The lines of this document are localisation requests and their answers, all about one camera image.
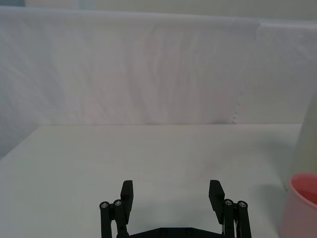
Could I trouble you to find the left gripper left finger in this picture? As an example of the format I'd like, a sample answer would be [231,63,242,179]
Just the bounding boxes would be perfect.
[99,180,134,238]

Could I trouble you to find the white table cloth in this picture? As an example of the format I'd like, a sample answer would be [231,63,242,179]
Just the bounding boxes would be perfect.
[0,123,317,238]

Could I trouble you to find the white curtain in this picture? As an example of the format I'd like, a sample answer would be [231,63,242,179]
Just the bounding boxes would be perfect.
[0,0,317,126]

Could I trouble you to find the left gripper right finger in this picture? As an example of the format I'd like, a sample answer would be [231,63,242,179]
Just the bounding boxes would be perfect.
[209,179,252,238]

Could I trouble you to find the pink plastic cup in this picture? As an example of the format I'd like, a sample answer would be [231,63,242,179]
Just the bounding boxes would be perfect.
[279,173,317,238]

